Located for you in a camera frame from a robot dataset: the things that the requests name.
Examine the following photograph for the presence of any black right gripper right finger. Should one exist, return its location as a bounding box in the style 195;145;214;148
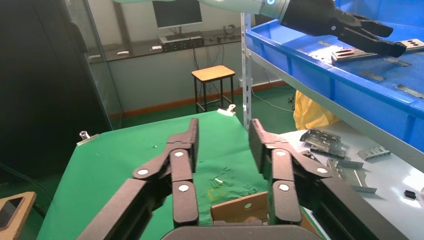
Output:
248;118;409;240

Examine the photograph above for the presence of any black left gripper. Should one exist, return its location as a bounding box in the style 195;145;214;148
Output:
280;0;407;59

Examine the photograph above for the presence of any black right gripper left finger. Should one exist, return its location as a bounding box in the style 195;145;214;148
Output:
76;118;200;240

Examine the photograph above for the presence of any silver slotted shield plate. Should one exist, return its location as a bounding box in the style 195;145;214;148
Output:
331;38;424;63

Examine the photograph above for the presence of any brown cardboard box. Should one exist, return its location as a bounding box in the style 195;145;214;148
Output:
210;191;321;238

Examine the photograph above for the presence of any blue plastic tray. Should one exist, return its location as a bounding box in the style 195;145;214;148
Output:
245;0;424;154

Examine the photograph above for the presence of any green table cloth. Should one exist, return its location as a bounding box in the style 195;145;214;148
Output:
36;110;332;240

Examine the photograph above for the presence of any white metal shelf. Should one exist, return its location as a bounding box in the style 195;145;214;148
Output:
246;46;424;173

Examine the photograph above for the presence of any yellow plastic bag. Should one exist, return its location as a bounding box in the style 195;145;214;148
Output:
293;90;340;131

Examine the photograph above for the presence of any silver binder clip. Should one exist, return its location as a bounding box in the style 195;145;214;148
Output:
76;130;100;147
216;104;237;117

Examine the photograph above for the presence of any small grey metal part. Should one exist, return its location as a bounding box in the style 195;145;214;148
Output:
357;145;392;162

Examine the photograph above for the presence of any white board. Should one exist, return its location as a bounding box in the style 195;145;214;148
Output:
279;120;424;240

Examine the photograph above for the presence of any wooden top stool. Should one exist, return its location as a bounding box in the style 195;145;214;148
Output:
191;65;236;114

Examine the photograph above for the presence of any perforated steel shelf brace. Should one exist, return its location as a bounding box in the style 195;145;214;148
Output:
240;12;253;132

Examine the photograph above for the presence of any glass panel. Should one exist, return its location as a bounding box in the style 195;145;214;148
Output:
62;0;124;130

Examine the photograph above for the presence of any dark long desk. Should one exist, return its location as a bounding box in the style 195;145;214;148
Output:
87;28;244;64

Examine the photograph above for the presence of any black computer monitor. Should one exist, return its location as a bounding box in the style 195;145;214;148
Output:
152;0;204;30

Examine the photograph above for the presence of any black cabinet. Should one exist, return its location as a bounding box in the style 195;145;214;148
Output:
0;0;114;183

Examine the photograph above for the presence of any dark metal bracket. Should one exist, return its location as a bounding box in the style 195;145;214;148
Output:
309;147;347;161

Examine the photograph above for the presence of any flanged metal bracket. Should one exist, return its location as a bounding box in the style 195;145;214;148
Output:
326;158;379;195

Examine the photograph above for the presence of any large folded metal bracket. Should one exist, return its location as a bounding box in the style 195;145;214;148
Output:
299;128;342;150

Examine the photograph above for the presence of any white floor cable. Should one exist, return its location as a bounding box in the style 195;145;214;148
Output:
251;87;296;114

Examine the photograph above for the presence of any brown wooden frame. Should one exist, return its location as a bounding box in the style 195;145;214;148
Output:
0;191;37;240

